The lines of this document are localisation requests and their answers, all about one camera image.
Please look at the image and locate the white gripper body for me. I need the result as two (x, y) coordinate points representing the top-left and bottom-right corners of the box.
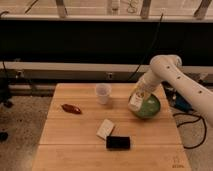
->
(137, 72), (162, 93)

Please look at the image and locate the clear plastic bottle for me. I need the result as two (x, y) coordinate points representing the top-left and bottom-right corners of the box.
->
(128, 88), (150, 112)

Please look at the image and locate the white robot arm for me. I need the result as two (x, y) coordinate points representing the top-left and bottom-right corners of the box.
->
(138, 55), (213, 127)

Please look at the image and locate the green ceramic bowl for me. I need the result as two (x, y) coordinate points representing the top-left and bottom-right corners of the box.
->
(128, 93), (161, 119)

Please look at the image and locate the blue object on floor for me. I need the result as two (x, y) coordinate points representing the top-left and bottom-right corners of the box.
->
(174, 93), (192, 112)

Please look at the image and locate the clear plastic cup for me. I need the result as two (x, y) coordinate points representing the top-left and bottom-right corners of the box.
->
(95, 83), (111, 105)

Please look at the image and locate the white small box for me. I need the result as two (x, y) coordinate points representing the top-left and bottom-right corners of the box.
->
(96, 119), (115, 139)

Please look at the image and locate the black rectangular box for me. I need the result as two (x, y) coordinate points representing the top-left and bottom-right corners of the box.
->
(106, 136), (130, 149)

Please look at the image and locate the red chili pepper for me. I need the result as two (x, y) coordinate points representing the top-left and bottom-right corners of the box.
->
(62, 104), (82, 114)

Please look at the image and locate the black floor cable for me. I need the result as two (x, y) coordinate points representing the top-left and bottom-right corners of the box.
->
(172, 111), (208, 150)

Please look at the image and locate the black hanging cable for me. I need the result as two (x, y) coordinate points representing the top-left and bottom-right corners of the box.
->
(127, 12), (165, 81)

